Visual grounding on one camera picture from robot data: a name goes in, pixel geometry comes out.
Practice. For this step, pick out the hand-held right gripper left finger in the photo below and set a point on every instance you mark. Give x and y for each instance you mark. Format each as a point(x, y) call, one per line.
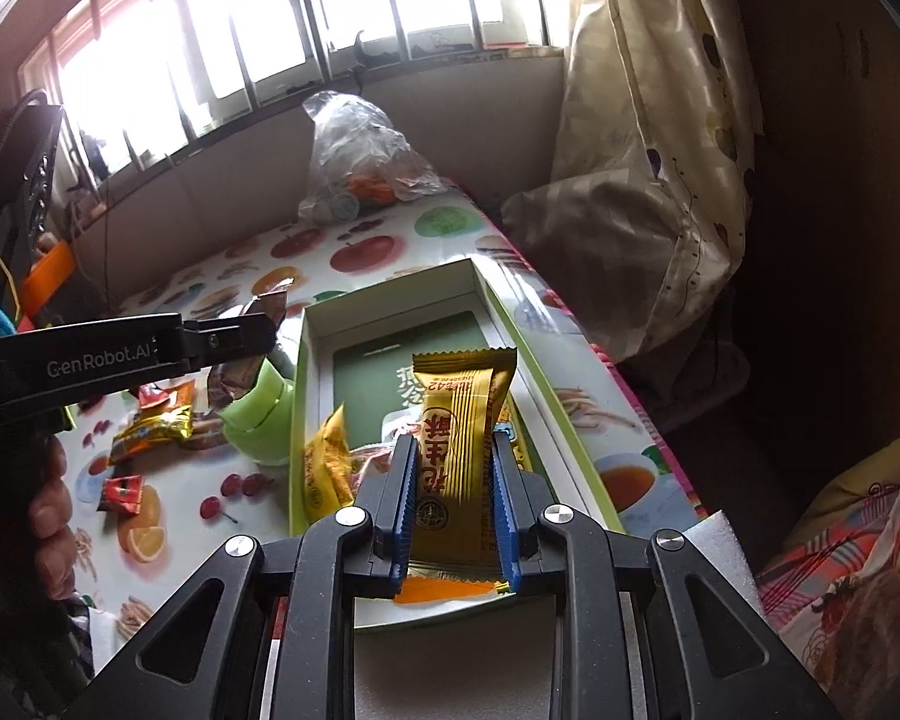
point(405, 510)

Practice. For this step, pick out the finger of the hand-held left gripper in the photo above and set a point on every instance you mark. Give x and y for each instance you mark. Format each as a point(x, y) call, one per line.
point(229, 337)

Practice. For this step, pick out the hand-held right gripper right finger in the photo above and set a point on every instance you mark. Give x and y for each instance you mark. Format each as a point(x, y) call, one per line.
point(504, 517)

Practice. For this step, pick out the dark red triangular snack packet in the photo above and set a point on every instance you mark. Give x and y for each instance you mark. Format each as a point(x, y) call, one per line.
point(232, 382)

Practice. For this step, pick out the yellow red print snack packet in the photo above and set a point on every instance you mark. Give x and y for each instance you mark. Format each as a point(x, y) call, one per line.
point(454, 450)

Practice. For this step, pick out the small yellow snack packet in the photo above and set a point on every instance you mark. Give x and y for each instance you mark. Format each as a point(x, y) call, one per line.
point(326, 465)

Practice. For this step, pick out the brown yellow snack packet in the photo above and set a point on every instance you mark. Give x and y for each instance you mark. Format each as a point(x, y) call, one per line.
point(150, 431)

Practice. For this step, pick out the small red white candy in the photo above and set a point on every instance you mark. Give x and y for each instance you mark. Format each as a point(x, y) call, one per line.
point(124, 495)

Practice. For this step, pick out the green cardboard box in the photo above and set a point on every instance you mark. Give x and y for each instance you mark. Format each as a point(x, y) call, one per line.
point(390, 375)

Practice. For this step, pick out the person's left hand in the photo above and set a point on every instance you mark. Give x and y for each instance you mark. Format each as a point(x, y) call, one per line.
point(52, 517)

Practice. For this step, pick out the green glass jar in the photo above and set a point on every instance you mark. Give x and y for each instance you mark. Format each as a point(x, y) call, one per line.
point(262, 412)

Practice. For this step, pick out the orange box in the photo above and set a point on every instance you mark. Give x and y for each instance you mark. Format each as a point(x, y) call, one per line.
point(49, 274)

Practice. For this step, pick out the large white foam sheet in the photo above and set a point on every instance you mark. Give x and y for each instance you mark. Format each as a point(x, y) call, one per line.
point(720, 547)

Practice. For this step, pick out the clear plastic bag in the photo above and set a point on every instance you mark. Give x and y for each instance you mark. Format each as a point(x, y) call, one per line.
point(360, 150)

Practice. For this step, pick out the window with metal bars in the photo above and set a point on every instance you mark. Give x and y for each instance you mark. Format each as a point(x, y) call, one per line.
point(270, 15)

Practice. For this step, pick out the colourful patterned blanket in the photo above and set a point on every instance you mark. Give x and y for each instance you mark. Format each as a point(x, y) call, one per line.
point(855, 577)

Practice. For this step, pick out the cream patterned curtain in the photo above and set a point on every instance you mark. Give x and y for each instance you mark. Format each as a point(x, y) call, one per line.
point(630, 90)

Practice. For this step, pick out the brown wooden wardrobe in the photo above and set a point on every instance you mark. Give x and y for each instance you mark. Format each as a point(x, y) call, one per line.
point(832, 202)

